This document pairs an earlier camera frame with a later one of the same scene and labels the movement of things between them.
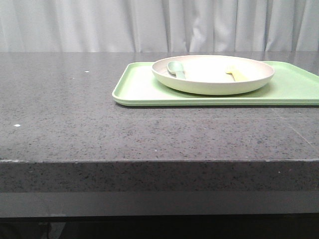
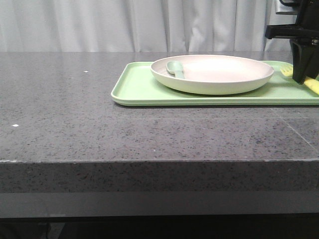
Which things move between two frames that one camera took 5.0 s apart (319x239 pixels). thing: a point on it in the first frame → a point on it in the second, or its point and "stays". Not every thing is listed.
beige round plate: [213, 74] stays
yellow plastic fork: [237, 74] → [313, 83]
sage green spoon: [176, 68] stays
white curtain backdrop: [159, 26] stays
